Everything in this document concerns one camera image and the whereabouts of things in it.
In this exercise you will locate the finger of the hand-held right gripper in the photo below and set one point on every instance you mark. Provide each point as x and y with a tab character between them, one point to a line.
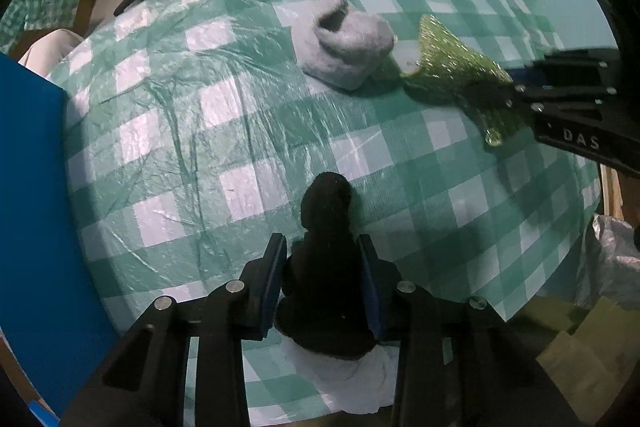
565	64
505	99

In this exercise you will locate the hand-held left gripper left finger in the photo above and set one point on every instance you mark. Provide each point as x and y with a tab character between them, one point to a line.
274	287

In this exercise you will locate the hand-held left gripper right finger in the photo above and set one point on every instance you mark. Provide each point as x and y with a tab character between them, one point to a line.
372	292

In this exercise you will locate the black sock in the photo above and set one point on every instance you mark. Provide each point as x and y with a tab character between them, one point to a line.
325	257

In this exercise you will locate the green glitter cloth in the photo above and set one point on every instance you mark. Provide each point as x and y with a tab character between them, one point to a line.
445	62

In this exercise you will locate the blue cardboard box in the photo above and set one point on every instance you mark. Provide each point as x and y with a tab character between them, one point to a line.
40	207

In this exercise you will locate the grey plastic bag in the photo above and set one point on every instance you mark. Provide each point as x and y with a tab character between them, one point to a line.
615	257

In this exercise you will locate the grey sock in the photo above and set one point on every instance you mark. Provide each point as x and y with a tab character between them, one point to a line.
345	47

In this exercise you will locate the green checked tablecloth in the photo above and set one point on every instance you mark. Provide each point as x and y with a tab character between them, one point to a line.
200	107

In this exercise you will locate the flat cardboard piece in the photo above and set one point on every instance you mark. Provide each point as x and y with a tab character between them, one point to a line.
590	357

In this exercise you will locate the beige blanket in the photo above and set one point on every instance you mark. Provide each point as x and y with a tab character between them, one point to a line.
50	49

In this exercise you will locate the wooden table frame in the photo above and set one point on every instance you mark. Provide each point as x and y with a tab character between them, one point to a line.
611	192

